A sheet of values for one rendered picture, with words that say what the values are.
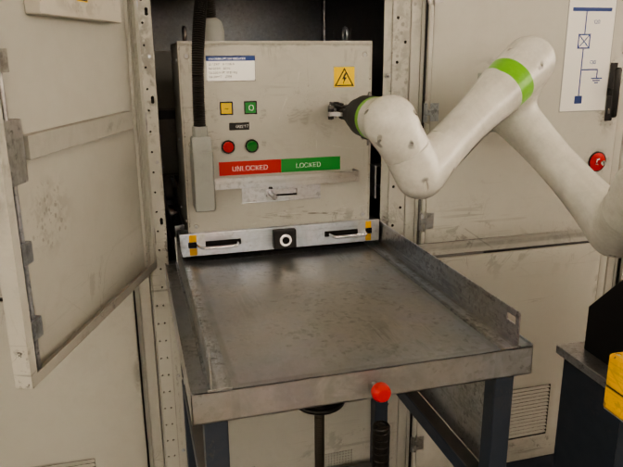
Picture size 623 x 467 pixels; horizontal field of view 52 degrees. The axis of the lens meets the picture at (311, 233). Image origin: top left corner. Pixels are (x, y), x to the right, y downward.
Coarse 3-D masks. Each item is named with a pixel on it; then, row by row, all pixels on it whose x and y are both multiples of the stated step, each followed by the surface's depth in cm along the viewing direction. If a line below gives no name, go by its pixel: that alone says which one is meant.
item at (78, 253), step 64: (0, 0) 98; (64, 0) 113; (0, 64) 94; (64, 64) 119; (128, 64) 150; (0, 128) 94; (64, 128) 116; (128, 128) 146; (0, 192) 96; (64, 192) 120; (128, 192) 151; (0, 256) 99; (64, 256) 120; (128, 256) 152; (64, 320) 121
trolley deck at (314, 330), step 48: (240, 288) 147; (288, 288) 147; (336, 288) 147; (384, 288) 146; (192, 336) 122; (240, 336) 122; (288, 336) 122; (336, 336) 122; (384, 336) 122; (432, 336) 121; (480, 336) 121; (192, 384) 105; (240, 384) 105; (288, 384) 106; (336, 384) 108; (432, 384) 113
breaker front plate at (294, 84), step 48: (240, 48) 155; (288, 48) 158; (336, 48) 162; (192, 96) 155; (240, 96) 158; (288, 96) 162; (336, 96) 165; (240, 144) 161; (288, 144) 165; (336, 144) 168; (240, 192) 165; (336, 192) 172
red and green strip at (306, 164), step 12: (228, 168) 162; (240, 168) 163; (252, 168) 164; (264, 168) 165; (276, 168) 165; (288, 168) 166; (300, 168) 167; (312, 168) 168; (324, 168) 169; (336, 168) 170
